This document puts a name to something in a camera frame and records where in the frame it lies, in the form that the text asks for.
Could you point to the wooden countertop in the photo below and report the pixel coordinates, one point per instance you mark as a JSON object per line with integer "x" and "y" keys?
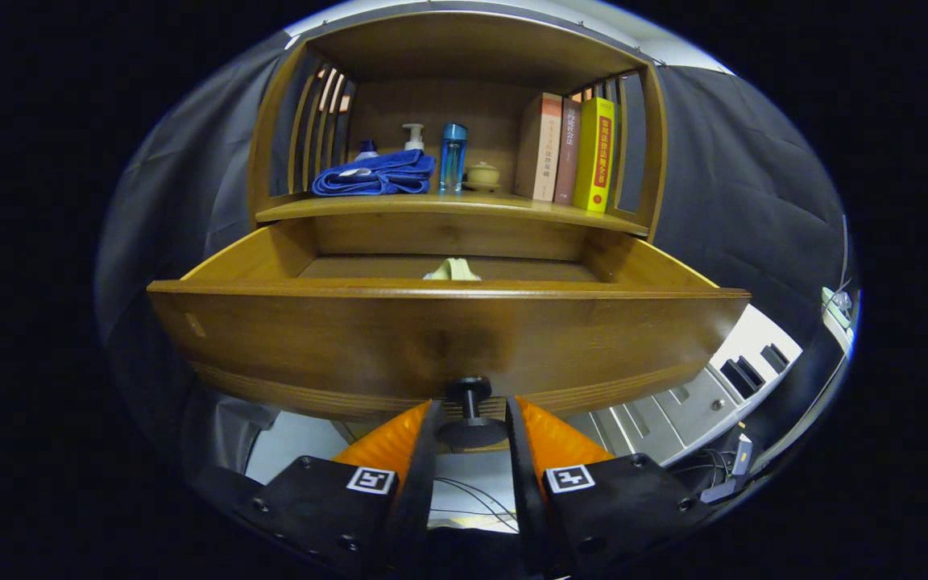
{"x": 480, "y": 201}

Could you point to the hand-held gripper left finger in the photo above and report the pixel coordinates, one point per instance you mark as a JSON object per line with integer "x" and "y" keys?
{"x": 420, "y": 483}

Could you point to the small white lotion bottle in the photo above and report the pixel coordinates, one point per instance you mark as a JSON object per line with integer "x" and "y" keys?
{"x": 366, "y": 149}

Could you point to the yellow lidded tea bowl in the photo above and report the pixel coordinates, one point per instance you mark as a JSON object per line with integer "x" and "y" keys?
{"x": 482, "y": 176}

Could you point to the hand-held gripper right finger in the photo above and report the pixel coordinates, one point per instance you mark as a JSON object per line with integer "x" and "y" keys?
{"x": 524, "y": 483}

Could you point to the white pump bottle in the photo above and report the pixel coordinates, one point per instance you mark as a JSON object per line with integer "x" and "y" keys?
{"x": 414, "y": 141}

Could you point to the wooden drawer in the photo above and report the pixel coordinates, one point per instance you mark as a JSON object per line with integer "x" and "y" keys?
{"x": 351, "y": 338}

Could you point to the wooden cabinet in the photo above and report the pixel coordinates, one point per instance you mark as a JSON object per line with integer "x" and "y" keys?
{"x": 440, "y": 105}

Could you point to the yellow book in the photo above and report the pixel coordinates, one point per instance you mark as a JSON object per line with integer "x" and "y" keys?
{"x": 595, "y": 153}

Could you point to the blue folded towel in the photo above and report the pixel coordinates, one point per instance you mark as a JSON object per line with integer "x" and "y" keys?
{"x": 383, "y": 173}

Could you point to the blue glass bottle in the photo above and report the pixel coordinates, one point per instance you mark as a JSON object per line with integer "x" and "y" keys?
{"x": 453, "y": 161}

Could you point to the brown book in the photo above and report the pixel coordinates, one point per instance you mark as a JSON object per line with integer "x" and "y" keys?
{"x": 567, "y": 153}

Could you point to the clear packet of pale sponges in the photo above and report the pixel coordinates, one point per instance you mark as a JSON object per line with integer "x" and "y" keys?
{"x": 453, "y": 271}

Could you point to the beige orange book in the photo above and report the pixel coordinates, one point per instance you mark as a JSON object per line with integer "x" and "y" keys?
{"x": 544, "y": 153}

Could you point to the black backdrop cloth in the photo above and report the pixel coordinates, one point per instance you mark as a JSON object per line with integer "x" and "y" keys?
{"x": 754, "y": 209}

